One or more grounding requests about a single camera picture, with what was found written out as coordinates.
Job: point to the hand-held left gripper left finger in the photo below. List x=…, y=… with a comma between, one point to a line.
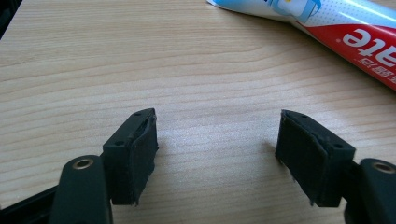
x=130, y=161

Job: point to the red white toothpaste tube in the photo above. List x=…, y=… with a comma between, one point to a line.
x=348, y=28

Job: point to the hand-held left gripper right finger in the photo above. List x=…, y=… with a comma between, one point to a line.
x=311, y=161

